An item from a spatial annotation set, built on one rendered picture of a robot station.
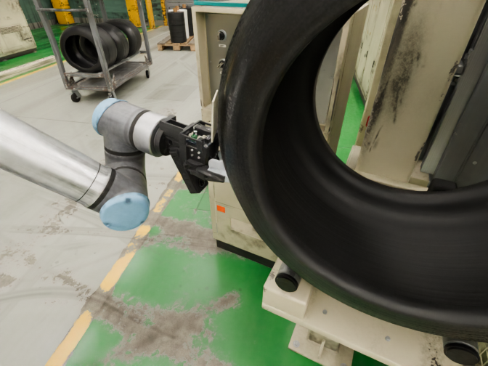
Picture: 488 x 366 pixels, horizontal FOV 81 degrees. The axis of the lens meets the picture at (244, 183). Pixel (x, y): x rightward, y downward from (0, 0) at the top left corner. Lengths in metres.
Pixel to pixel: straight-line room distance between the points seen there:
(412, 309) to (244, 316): 1.14
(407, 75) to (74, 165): 0.66
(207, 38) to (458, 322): 1.11
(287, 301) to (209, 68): 0.94
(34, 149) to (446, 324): 0.66
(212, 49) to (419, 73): 0.77
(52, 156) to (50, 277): 1.46
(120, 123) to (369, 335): 0.65
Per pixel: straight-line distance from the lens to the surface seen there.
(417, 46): 0.70
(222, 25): 1.19
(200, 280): 1.68
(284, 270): 0.56
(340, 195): 0.70
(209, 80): 1.27
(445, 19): 0.69
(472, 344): 0.60
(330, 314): 0.67
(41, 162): 0.57
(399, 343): 0.68
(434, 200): 0.70
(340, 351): 1.53
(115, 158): 0.71
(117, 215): 0.60
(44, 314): 1.85
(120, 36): 4.41
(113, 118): 0.67
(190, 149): 0.58
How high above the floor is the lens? 1.37
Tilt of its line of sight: 37 degrees down
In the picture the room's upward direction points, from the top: straight up
